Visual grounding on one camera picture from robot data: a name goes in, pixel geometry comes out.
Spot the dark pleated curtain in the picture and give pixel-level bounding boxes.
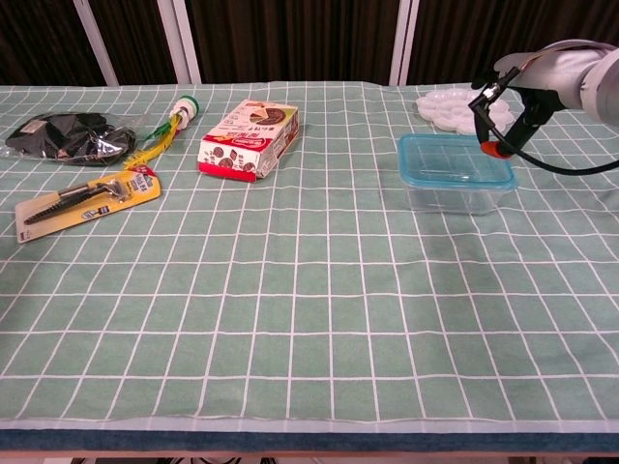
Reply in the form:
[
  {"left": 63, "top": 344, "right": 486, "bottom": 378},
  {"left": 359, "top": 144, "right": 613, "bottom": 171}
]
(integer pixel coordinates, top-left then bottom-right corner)
[{"left": 0, "top": 0, "right": 619, "bottom": 87}]

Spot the green checkered tablecloth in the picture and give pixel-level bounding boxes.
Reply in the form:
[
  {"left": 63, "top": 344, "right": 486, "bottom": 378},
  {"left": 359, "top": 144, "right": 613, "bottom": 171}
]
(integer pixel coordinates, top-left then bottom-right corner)
[{"left": 0, "top": 80, "right": 619, "bottom": 434}]

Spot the green yellow toy white cap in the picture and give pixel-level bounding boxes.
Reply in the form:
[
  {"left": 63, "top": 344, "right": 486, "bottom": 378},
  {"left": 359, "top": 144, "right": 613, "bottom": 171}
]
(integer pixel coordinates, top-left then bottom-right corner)
[{"left": 123, "top": 95, "right": 200, "bottom": 170}]

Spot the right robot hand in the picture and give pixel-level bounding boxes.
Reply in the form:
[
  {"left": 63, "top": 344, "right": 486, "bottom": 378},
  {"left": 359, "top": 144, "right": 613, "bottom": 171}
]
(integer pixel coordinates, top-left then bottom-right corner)
[{"left": 471, "top": 39, "right": 605, "bottom": 160}]

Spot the red white cookie box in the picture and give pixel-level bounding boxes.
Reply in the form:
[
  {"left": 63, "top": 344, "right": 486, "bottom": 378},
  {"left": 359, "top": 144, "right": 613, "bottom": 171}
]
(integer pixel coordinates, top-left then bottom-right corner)
[{"left": 197, "top": 99, "right": 301, "bottom": 184}]

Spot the white flower paint palette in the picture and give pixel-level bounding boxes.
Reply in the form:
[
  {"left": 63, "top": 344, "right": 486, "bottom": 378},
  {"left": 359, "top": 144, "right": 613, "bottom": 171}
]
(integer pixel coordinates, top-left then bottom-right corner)
[{"left": 416, "top": 88, "right": 515, "bottom": 136}]

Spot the dark blue table underlay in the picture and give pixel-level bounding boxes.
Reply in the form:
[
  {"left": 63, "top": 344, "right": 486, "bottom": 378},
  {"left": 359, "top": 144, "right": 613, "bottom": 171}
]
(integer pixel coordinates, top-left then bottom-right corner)
[{"left": 0, "top": 428, "right": 619, "bottom": 454}]

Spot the black fabric in clear bag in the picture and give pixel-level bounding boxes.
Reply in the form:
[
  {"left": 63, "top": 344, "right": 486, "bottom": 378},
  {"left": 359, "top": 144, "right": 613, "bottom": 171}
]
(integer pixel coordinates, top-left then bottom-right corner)
[{"left": 0, "top": 111, "right": 146, "bottom": 167}]

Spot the blue container lid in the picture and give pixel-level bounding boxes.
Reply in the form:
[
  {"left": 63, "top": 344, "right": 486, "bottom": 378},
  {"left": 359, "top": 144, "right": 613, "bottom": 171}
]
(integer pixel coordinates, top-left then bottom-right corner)
[{"left": 398, "top": 133, "right": 518, "bottom": 189}]

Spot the razor in yellow pack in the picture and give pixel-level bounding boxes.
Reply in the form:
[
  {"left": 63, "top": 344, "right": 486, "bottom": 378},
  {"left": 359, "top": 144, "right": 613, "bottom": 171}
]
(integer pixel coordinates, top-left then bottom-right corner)
[{"left": 14, "top": 163, "right": 162, "bottom": 245}]

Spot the clear plastic container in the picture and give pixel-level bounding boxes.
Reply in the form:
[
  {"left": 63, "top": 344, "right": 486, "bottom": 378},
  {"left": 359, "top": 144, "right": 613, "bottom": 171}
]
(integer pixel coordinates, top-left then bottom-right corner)
[{"left": 400, "top": 178, "right": 515, "bottom": 217}]

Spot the white frame post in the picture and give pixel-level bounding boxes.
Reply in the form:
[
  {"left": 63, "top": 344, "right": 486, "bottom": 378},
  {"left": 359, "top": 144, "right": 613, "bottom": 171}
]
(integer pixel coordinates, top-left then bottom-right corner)
[
  {"left": 155, "top": 0, "right": 202, "bottom": 85},
  {"left": 72, "top": 0, "right": 120, "bottom": 87},
  {"left": 389, "top": 0, "right": 421, "bottom": 87}
]

